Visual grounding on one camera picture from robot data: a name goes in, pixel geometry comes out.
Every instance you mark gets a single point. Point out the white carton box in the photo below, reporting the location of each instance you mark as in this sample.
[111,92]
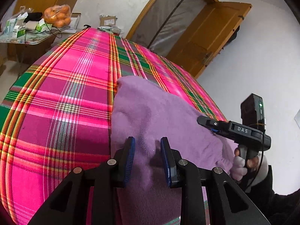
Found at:
[75,18]

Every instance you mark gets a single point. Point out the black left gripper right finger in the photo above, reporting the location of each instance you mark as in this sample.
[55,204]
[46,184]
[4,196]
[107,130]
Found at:
[207,196]

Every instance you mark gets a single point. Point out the right hand white glove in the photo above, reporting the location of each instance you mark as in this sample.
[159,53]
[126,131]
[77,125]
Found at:
[240,167]

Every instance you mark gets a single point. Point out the plastic covered doorway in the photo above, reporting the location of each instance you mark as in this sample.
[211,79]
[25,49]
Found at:
[162,22]

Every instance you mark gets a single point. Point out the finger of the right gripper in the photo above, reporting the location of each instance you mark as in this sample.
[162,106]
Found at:
[218,127]

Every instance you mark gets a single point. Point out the folding side table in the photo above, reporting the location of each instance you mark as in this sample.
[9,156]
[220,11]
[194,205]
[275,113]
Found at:
[30,46]

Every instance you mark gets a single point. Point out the white green medicine box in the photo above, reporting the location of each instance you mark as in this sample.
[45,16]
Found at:
[19,31]

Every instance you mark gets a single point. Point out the bag of oranges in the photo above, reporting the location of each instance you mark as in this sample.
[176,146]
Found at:
[58,16]

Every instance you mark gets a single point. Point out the cardboard box with label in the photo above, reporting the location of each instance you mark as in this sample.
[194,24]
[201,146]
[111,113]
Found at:
[108,20]

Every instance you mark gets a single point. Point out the black camera box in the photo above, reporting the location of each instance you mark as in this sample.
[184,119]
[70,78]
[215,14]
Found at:
[252,112]

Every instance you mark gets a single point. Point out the pink plaid bed sheet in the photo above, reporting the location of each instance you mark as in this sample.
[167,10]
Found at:
[57,115]

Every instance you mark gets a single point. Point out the wooden door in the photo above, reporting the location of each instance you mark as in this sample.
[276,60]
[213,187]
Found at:
[207,35]

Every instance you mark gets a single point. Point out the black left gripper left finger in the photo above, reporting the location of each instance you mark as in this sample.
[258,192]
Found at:
[89,195]

